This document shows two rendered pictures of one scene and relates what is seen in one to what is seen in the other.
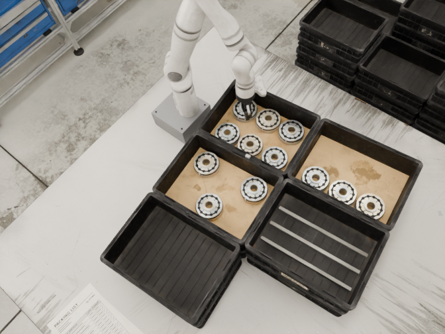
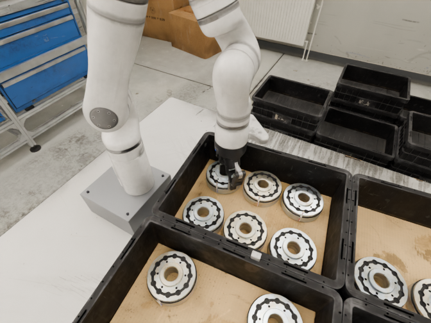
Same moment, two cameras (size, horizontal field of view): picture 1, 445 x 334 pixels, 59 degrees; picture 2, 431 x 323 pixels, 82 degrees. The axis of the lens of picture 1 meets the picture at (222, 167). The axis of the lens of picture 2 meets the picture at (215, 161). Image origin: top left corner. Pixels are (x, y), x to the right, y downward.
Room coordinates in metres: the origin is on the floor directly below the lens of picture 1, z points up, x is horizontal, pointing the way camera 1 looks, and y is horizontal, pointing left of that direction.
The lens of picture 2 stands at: (0.54, 0.03, 1.40)
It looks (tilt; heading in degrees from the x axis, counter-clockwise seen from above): 47 degrees down; 341
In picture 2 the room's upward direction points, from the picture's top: straight up
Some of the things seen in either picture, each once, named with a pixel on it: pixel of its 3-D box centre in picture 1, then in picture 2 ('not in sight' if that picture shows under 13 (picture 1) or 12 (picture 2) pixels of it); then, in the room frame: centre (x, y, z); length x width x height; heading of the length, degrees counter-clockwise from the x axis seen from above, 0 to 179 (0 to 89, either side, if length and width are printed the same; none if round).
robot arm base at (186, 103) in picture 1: (185, 97); (131, 164); (1.06, 0.10, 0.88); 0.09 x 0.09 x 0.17; 45
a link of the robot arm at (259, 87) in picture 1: (249, 84); (240, 125); (0.93, -0.16, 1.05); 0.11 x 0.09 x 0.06; 92
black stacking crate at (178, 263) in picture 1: (173, 256); not in sight; (0.39, 0.23, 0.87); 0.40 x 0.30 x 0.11; 48
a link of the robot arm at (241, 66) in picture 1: (244, 69); (234, 89); (0.92, -0.13, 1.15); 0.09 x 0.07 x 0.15; 140
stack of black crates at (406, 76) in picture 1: (395, 84); (346, 150); (1.32, -1.08, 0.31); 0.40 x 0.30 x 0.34; 42
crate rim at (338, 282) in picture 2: (258, 124); (256, 193); (0.83, -0.17, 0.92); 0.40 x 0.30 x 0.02; 48
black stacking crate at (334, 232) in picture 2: (258, 131); (254, 205); (0.83, -0.17, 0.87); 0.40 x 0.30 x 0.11; 48
